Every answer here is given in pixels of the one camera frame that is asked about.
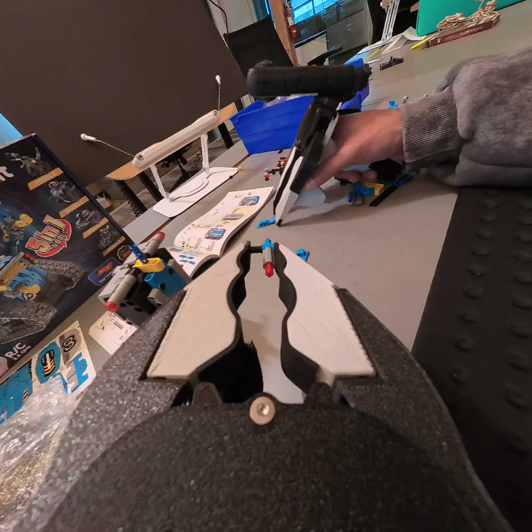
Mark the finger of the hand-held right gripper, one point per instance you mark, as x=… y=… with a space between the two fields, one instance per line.
x=291 y=187

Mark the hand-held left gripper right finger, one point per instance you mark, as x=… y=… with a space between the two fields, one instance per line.
x=328 y=332

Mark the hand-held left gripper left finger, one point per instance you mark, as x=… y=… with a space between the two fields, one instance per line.
x=195 y=332

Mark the large blue brick panel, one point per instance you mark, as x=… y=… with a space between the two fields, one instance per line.
x=266 y=222

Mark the grey axle with red end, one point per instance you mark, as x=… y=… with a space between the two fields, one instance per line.
x=268 y=264

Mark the person's right forearm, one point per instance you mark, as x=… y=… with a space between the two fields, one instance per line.
x=474 y=116

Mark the grey desk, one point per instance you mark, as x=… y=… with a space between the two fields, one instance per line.
x=366 y=241

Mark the person's right hand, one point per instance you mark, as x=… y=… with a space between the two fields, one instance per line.
x=357 y=145

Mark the wooden column with red sign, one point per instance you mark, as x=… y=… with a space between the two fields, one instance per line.
x=284 y=33

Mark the blue plastic bin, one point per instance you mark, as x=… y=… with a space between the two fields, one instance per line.
x=266 y=125

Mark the black office chair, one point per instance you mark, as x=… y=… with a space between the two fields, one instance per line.
x=258 y=46

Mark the blue curved brick panel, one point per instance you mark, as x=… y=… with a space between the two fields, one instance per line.
x=302 y=254

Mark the black blue brick model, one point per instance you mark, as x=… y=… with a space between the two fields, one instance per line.
x=141 y=287

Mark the instruction booklet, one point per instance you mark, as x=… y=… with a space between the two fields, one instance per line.
x=220 y=224

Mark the folded instruction leaflet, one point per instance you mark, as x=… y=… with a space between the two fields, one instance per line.
x=112 y=332

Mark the teal plastic panel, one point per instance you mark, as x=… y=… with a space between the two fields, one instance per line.
x=432 y=12

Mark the blue sticker sheet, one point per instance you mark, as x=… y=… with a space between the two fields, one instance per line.
x=50 y=374

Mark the black perforated panel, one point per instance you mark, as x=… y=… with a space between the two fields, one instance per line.
x=482 y=332

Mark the robot kit box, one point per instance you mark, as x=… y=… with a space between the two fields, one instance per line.
x=50 y=249

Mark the small wooden model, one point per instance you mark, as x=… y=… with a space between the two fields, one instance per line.
x=470 y=21

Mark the black monitor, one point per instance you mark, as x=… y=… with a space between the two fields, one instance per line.
x=108 y=75

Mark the clear plastic bag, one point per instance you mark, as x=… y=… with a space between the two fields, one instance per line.
x=29 y=449

